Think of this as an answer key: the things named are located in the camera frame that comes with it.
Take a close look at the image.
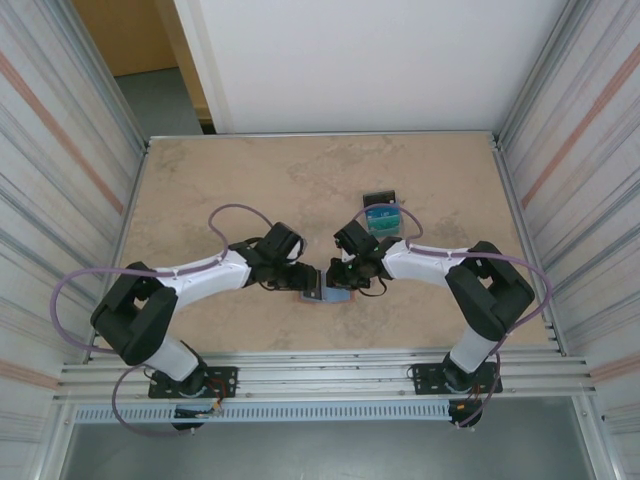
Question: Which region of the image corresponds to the pink card holder wallet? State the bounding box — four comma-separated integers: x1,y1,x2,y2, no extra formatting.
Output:
298,272,356,305

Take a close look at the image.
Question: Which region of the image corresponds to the teal card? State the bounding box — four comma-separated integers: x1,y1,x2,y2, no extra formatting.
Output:
368,218,403,236

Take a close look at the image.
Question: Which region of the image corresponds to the wooden door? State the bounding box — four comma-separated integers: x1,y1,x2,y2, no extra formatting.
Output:
73,0,212,135

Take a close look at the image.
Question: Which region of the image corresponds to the aluminium mounting rail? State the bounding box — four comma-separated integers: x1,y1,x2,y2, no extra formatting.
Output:
58,347,599,404

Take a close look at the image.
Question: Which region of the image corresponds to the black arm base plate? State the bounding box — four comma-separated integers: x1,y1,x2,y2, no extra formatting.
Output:
407,362,501,397
149,366,239,400

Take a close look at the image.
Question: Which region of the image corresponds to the perforated grey cable duct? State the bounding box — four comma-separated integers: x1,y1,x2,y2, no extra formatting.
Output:
73,402,451,424

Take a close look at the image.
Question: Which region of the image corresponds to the aluminium frame post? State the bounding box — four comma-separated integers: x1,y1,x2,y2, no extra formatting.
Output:
492,0,591,151
69,0,151,151

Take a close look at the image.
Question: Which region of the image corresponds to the translucent enclosure side panel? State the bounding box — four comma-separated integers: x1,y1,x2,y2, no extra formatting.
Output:
0,0,146,451
499,0,640,431

